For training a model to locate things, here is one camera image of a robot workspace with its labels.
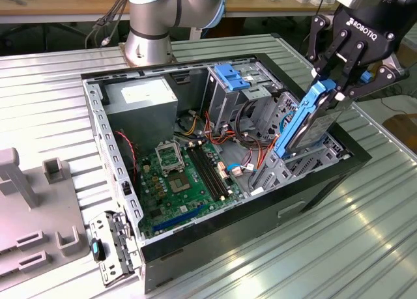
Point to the hard disk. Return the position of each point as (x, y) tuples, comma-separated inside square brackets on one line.
[(312, 129)]

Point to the black RAM slot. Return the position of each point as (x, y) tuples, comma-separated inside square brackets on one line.
[(210, 173), (215, 173), (202, 173), (206, 173)]

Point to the black case fan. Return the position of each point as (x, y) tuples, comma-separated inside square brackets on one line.
[(136, 175)]

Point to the hinged metal card bracket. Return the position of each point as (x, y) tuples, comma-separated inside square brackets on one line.
[(107, 269)]

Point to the metal disk bay cage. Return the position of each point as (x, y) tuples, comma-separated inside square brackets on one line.
[(283, 173)]

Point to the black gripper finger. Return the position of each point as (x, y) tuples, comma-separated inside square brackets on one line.
[(384, 76), (317, 45)]

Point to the blue expansion slot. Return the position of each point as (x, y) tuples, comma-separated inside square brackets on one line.
[(179, 219)]

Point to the grey parts rack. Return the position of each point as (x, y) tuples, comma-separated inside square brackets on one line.
[(45, 207)]

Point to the grey power supply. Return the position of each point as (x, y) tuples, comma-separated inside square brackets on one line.
[(140, 123)]

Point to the black open PC case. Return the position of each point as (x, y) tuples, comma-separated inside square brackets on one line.
[(228, 234)]

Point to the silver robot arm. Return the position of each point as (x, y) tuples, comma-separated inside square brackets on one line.
[(146, 19)]

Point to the green motherboard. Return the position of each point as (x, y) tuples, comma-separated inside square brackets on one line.
[(163, 194)]

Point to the blue plastic drive latch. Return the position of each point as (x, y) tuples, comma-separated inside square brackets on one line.
[(228, 76)]

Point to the wooden desk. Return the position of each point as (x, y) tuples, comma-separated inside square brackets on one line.
[(49, 7)]

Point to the black clip blue tab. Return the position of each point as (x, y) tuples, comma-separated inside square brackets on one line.
[(95, 249)]

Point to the grey metal drive cage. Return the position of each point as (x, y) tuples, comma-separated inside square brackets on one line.
[(224, 103)]

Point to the brown cardboard box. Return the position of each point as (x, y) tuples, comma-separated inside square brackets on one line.
[(404, 129)]

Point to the CPU socket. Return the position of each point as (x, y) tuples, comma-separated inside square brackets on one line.
[(178, 184)]

